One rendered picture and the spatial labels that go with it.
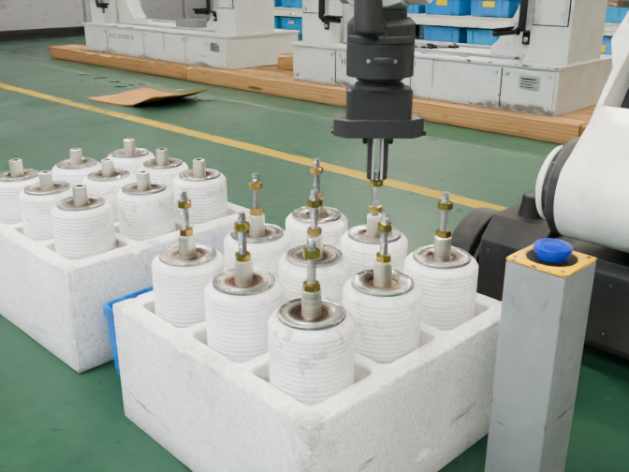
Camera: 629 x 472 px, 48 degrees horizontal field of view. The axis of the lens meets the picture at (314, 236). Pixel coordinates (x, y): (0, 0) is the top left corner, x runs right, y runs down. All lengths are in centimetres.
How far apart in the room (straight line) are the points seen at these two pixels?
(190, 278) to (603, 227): 54
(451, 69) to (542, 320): 238
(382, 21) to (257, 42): 337
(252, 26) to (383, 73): 334
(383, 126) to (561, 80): 199
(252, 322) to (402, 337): 18
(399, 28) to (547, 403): 47
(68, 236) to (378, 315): 55
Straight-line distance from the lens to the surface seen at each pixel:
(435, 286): 91
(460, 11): 627
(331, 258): 92
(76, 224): 116
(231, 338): 84
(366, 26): 88
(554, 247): 79
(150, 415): 101
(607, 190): 99
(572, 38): 293
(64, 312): 118
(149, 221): 122
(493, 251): 123
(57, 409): 113
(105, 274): 117
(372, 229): 100
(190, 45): 439
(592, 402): 116
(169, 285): 92
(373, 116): 94
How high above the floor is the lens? 60
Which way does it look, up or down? 21 degrees down
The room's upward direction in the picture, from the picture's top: straight up
